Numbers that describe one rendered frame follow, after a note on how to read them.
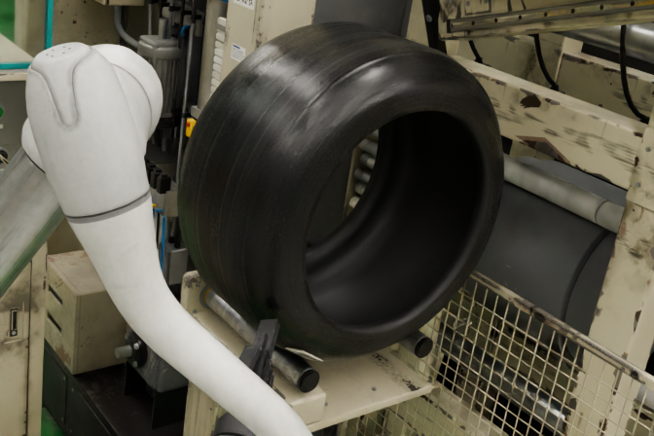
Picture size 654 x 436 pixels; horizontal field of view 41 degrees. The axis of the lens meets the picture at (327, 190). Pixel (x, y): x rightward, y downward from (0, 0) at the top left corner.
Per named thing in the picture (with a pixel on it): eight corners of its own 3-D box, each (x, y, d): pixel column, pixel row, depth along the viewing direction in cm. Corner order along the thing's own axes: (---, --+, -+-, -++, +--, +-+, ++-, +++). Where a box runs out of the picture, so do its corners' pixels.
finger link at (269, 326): (252, 356, 139) (250, 353, 139) (262, 322, 145) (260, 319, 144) (270, 355, 139) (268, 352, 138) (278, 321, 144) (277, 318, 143)
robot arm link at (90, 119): (157, 201, 97) (168, 165, 110) (107, 41, 91) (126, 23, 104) (41, 230, 97) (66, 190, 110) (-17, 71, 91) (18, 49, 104)
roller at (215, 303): (218, 279, 181) (223, 296, 183) (199, 291, 179) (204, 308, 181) (318, 366, 156) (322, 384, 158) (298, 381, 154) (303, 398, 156)
